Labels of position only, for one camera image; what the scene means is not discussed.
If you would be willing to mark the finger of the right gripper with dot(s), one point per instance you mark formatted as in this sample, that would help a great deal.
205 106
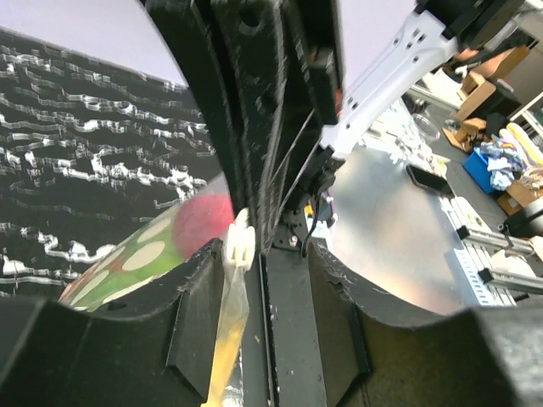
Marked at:
317 25
235 58

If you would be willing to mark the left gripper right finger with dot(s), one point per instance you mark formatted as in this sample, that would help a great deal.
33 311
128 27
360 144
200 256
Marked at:
379 350

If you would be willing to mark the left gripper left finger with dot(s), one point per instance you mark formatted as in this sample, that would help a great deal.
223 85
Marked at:
151 347

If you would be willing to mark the polka dot zip top bag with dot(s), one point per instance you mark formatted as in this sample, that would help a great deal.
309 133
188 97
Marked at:
147 255

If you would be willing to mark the red fake apple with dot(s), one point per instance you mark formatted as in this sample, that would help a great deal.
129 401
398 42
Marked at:
199 220

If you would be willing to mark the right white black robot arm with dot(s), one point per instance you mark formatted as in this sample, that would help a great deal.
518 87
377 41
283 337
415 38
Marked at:
432 33

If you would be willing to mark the black smartphone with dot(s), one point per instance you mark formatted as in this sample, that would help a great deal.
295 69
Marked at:
429 181

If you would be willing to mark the blue storage bin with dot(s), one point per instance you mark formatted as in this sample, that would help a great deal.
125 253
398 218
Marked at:
483 171

